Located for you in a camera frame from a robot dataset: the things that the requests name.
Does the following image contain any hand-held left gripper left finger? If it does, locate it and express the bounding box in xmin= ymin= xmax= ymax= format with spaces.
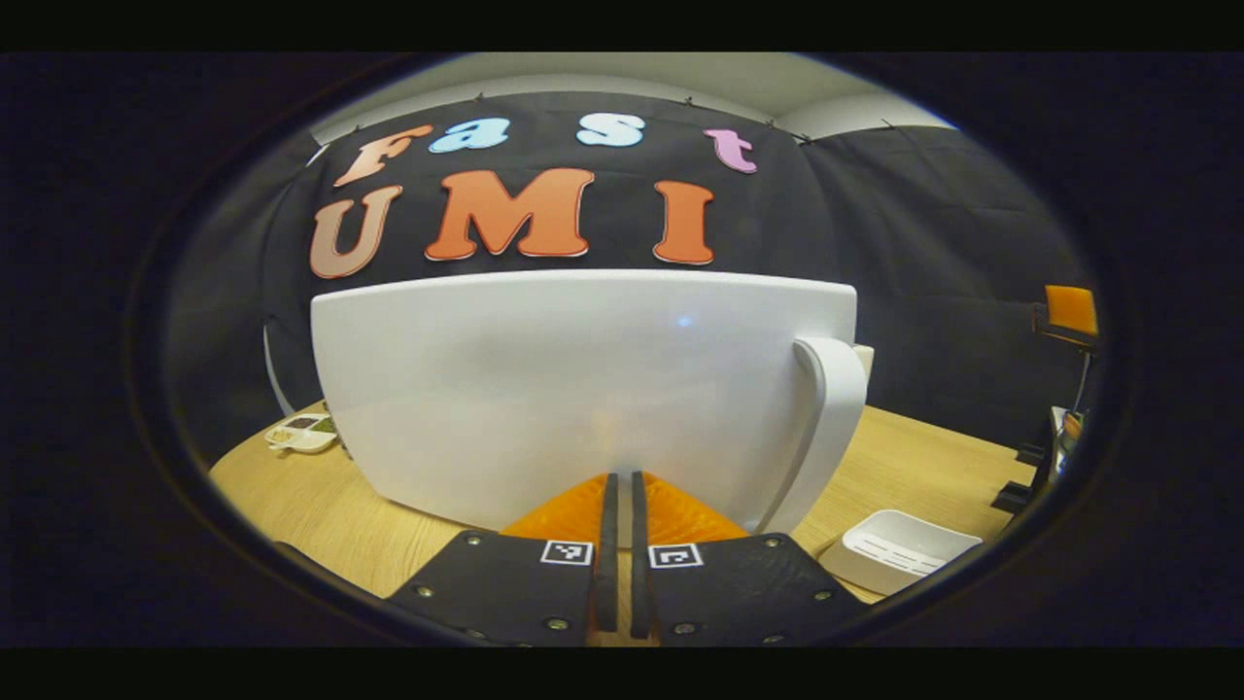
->
xmin=389 ymin=472 xmax=620 ymax=648

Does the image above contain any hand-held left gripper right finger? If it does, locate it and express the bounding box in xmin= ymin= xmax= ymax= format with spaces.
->
xmin=630 ymin=471 xmax=868 ymax=648

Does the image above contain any white microwave oven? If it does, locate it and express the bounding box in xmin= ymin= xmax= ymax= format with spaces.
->
xmin=311 ymin=269 xmax=874 ymax=536

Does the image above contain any white divided food plate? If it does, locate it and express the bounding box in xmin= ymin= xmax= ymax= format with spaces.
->
xmin=264 ymin=413 xmax=339 ymax=455

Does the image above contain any black backdrop cloth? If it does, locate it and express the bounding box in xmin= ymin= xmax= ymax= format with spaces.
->
xmin=165 ymin=92 xmax=1094 ymax=468

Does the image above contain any white ribbed tray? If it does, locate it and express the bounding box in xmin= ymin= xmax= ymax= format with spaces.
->
xmin=818 ymin=509 xmax=983 ymax=596

